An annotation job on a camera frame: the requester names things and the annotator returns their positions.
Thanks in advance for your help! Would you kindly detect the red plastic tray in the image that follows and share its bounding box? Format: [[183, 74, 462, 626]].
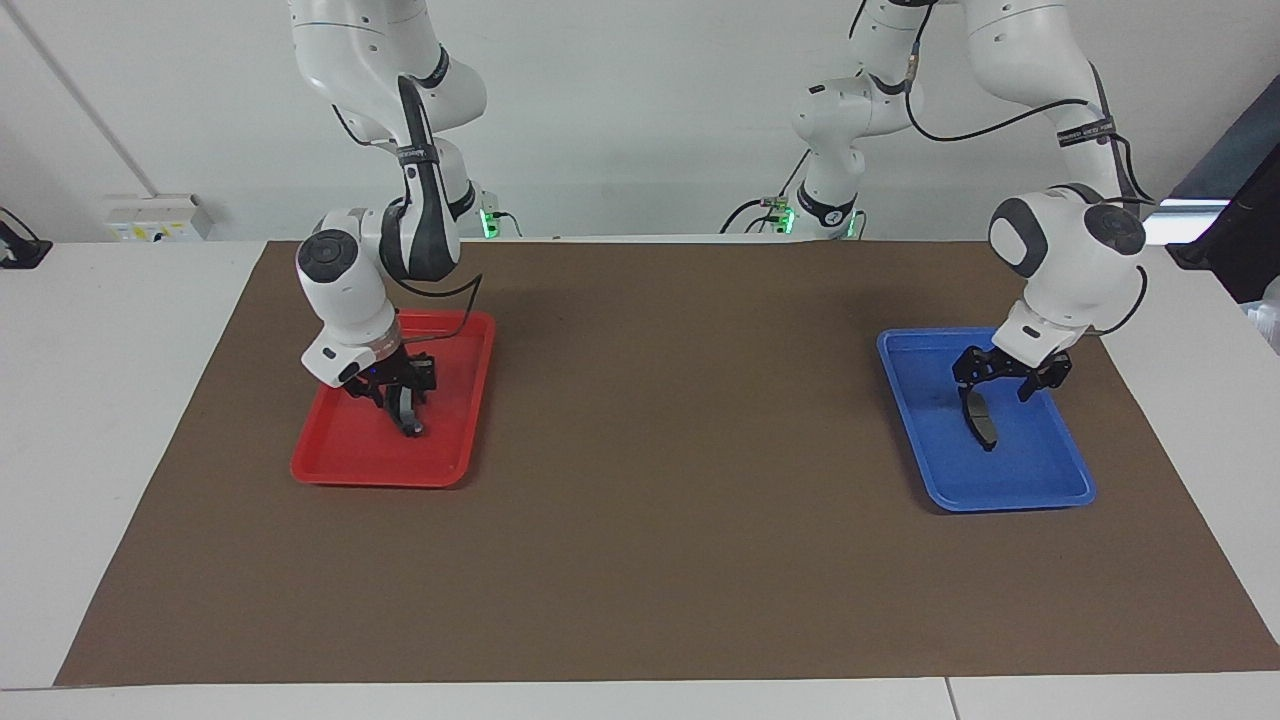
[[290, 309, 497, 489]]

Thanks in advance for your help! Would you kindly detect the blue plastic tray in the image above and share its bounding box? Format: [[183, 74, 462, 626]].
[[877, 327, 1097, 513]]

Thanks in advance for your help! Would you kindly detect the clear plastic bag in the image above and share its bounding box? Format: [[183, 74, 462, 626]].
[[1245, 278, 1280, 357]]

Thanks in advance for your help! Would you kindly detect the brown table mat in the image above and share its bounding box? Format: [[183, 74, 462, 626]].
[[55, 240, 1280, 687]]

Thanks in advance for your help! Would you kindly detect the black monitor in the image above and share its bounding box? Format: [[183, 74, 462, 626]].
[[1165, 100, 1280, 306]]

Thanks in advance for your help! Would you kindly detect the small black desk device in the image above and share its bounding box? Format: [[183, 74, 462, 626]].
[[0, 207, 53, 269]]

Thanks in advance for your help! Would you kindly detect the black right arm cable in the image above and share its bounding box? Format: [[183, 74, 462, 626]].
[[333, 100, 486, 351]]

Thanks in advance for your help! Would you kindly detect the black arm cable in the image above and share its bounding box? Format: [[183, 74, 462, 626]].
[[850, 0, 1153, 336], [333, 100, 486, 351]]

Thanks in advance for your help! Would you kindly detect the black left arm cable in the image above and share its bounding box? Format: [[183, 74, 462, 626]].
[[850, 0, 1153, 336]]

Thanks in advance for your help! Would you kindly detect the white wall socket box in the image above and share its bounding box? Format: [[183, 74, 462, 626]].
[[103, 194, 214, 244]]

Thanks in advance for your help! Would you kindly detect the white wall cable duct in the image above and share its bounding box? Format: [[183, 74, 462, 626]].
[[8, 0, 157, 197]]

